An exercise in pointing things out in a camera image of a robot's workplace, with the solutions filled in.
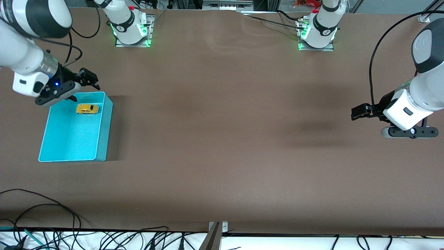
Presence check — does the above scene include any yellow beetle toy car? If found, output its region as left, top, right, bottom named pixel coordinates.
left=76, top=103, right=100, bottom=115

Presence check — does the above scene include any turquoise plastic bin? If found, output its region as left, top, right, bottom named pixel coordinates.
left=38, top=91, right=114, bottom=163

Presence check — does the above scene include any red orange item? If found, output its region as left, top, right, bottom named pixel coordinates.
left=292, top=0, right=321, bottom=8

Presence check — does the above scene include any grey metal device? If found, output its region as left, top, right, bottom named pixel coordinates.
left=202, top=0, right=254, bottom=11

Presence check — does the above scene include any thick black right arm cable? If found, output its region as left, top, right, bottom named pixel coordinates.
left=33, top=30, right=84, bottom=67

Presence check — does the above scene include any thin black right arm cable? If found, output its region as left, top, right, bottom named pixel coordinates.
left=69, top=0, right=102, bottom=39

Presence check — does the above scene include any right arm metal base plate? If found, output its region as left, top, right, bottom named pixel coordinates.
left=115, top=14, right=154, bottom=48

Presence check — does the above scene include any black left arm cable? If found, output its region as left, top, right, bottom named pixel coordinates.
left=369, top=10, right=444, bottom=106

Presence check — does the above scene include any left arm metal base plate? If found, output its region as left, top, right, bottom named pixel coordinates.
left=297, top=17, right=335, bottom=52

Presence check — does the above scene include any short aluminium frame profile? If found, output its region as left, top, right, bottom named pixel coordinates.
left=417, top=0, right=444, bottom=24

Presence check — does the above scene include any long black table cable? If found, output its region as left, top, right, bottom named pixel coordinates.
left=0, top=189, right=83, bottom=231

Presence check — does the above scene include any short black table cable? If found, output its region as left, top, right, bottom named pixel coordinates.
left=13, top=203, right=77, bottom=231

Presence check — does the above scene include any black left base cable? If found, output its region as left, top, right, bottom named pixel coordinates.
left=243, top=10, right=306, bottom=31

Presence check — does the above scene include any looped black hanging cable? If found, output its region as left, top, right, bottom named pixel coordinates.
left=357, top=235, right=372, bottom=250

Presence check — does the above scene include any teal cable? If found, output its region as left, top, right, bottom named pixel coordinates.
left=0, top=226, right=47, bottom=250

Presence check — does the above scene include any metal table edge bracket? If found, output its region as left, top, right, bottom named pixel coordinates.
left=199, top=221, right=229, bottom=250

